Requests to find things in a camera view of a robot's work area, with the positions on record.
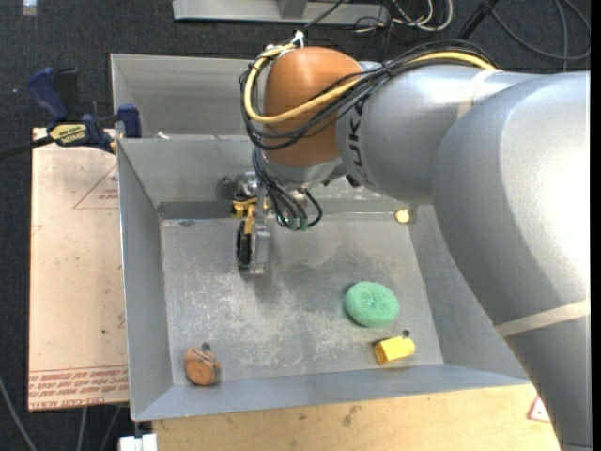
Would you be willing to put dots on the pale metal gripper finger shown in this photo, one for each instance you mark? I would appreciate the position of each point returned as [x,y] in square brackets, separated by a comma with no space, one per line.
[262,249]

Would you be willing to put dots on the black and yellow tool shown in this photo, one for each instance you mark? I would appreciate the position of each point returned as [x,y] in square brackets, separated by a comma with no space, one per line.
[245,252]

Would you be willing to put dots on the grey metal bin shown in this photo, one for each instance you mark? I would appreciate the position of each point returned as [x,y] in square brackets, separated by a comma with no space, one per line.
[291,299]

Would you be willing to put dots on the green round sponge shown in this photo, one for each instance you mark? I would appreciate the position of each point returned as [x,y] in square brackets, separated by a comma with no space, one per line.
[372,304]

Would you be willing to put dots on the orange-brown round toy food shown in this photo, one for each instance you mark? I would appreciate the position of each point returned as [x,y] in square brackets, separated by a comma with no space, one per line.
[201,368]

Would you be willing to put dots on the pale yellow small ball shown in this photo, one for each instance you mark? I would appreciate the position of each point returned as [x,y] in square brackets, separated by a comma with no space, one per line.
[402,215]

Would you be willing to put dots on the yellow block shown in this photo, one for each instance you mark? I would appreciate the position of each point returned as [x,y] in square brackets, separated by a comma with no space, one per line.
[395,349]

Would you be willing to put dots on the brown cardboard board red print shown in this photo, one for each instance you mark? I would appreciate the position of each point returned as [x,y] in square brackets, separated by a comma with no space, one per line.
[75,275]

